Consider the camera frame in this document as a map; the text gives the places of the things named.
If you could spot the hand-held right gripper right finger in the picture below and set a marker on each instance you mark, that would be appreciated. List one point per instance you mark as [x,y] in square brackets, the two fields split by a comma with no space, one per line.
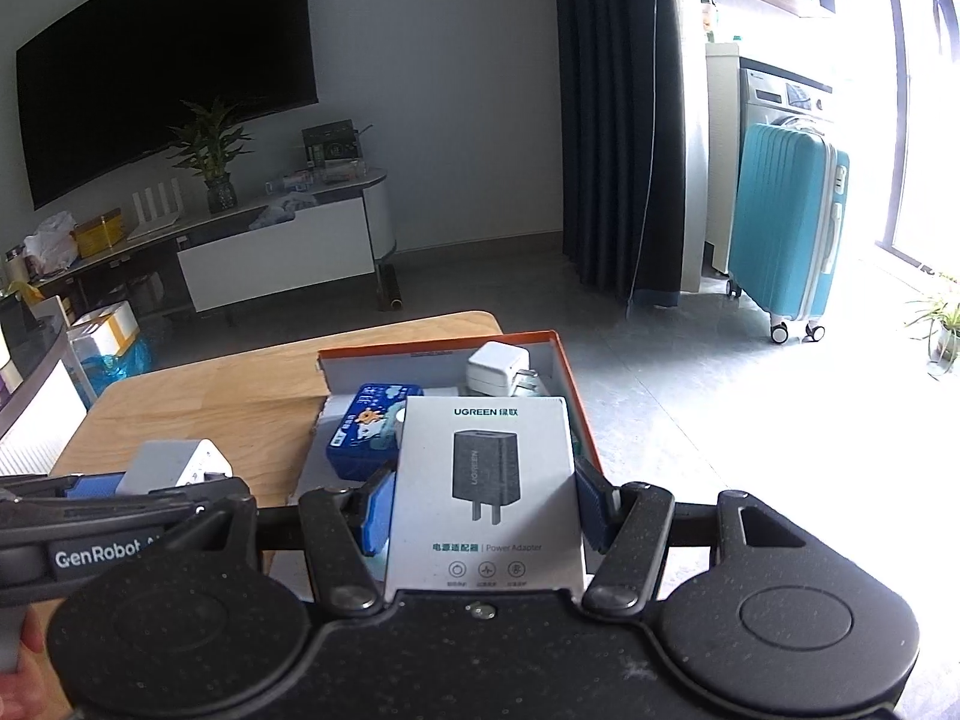
[592,510]

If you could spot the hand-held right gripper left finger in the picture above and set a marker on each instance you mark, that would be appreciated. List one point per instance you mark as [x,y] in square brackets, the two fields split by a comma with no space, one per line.
[377,514]

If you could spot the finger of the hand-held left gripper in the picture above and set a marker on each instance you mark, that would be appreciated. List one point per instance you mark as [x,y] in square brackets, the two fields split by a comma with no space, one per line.
[187,501]
[94,486]

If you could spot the small grey white box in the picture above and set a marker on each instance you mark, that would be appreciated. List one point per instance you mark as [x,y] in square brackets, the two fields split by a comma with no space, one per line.
[169,465]

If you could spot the blue tin box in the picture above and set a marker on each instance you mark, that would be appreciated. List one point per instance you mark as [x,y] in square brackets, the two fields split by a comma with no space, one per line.
[360,427]

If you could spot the white charger package box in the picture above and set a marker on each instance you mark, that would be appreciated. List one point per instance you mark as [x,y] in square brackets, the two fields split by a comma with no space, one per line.
[487,465]

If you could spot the cardboard box with orange rim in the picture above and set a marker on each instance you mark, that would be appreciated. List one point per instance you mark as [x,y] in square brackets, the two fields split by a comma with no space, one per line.
[390,364]

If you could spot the white charger plug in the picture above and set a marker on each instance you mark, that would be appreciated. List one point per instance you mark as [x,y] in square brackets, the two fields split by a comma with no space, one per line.
[491,371]

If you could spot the person's left hand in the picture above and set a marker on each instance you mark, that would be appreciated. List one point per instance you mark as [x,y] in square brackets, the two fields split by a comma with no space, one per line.
[30,690]

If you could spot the blue plastic bag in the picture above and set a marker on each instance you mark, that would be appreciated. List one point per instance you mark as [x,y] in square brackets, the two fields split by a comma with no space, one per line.
[112,375]

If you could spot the white plastic bag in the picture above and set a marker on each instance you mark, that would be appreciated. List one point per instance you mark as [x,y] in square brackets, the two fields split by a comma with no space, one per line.
[51,244]

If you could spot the yellow box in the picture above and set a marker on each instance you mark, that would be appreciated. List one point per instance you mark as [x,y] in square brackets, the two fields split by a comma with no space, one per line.
[97,234]

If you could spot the white tv cabinet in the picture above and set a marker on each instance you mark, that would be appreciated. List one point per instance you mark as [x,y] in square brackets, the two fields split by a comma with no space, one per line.
[277,262]

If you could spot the white router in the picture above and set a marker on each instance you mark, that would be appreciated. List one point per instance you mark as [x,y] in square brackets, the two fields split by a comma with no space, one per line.
[154,214]

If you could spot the pale blue cloth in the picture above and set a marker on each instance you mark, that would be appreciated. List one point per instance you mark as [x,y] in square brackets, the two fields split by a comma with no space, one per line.
[281,211]

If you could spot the bamboo plant in vase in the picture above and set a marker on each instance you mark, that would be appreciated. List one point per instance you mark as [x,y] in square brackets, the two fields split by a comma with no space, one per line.
[221,191]

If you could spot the row of clear plastic boxes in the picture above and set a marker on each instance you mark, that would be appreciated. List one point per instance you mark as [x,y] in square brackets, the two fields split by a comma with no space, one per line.
[330,176]

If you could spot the teal suitcase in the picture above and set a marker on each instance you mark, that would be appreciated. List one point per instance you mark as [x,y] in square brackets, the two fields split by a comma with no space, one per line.
[780,225]

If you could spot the white laundry cabinet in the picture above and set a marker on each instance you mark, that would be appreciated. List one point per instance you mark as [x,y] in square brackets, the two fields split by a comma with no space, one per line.
[720,165]

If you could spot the green and black box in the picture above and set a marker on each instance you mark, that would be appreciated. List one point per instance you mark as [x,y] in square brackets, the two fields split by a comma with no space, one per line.
[330,142]

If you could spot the dark curtain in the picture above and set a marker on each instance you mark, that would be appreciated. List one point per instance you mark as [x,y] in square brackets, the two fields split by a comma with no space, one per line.
[607,127]

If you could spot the potted spider plant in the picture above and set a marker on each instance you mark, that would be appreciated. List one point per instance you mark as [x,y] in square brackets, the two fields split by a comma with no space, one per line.
[946,341]

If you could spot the black television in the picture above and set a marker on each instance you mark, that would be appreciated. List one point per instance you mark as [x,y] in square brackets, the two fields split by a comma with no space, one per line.
[150,52]

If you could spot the white washing machine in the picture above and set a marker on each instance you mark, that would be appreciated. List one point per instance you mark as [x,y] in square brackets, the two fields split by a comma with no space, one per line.
[780,90]

